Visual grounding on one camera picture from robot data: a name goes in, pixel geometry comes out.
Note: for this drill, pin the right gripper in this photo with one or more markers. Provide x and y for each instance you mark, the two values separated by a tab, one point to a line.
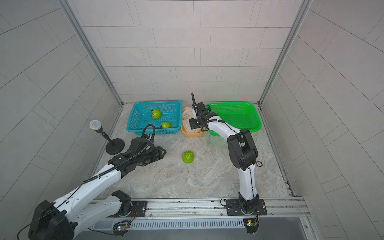
193	123

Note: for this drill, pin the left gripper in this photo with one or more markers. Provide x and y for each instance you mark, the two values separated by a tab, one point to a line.
157	155

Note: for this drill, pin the green custard apple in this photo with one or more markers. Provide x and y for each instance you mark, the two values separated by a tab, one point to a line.
188	157
156	114

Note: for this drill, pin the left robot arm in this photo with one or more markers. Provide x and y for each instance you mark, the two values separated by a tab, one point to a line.
49	223

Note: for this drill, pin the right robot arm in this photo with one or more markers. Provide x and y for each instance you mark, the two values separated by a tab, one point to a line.
243	155

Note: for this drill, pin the white foam nets pile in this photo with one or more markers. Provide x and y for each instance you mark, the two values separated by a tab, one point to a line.
187	114

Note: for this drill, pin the green custard apple in basket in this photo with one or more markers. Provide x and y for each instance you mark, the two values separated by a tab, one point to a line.
156	114

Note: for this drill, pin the yellow plastic tub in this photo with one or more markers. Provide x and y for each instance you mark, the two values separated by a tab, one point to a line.
189	134

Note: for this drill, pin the teal plastic basket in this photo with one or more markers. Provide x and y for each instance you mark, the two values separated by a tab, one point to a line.
166	116

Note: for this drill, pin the green plastic basket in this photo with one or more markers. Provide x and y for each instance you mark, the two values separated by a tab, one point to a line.
241	115

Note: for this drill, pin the microphone on black stand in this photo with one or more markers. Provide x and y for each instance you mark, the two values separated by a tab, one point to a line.
114	146

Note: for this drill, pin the left circuit board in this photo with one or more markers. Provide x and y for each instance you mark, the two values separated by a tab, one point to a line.
121	228

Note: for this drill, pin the circuit board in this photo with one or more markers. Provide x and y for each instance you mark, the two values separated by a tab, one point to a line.
121	228
252	225

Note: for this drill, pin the right circuit board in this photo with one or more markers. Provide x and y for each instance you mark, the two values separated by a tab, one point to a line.
252	225

